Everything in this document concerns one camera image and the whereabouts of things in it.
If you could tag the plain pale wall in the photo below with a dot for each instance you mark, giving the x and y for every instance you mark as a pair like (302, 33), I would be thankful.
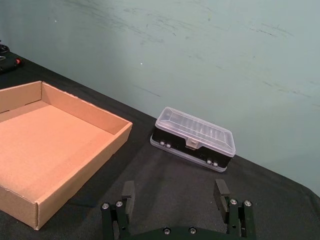
(175, 50)

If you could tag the clear plastic case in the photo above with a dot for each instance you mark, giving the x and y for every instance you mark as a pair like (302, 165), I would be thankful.
(193, 140)

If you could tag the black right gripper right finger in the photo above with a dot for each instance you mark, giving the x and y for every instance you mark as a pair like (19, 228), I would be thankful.
(225, 200)

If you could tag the black table cloth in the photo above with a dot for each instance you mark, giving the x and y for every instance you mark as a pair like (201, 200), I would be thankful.
(180, 197)

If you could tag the shallow brown cardboard tray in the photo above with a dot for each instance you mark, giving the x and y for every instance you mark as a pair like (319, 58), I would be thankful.
(50, 147)

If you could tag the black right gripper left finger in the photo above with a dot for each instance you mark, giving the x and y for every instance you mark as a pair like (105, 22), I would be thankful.
(128, 200)

